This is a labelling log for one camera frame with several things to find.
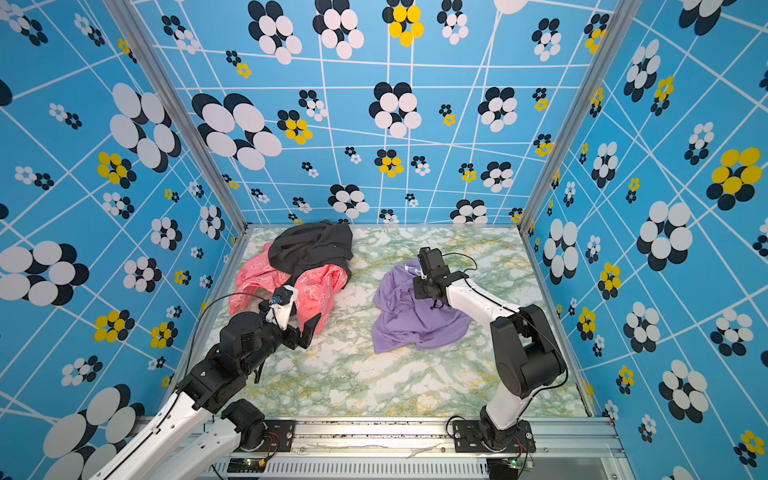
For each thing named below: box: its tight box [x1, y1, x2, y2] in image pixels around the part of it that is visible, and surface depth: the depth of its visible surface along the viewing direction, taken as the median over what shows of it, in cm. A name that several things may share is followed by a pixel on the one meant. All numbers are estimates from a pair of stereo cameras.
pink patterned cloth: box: [229, 242, 348, 328], surface depth 95 cm
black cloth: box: [268, 220, 354, 288], surface depth 101 cm
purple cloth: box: [372, 259, 471, 354], surface depth 92 cm
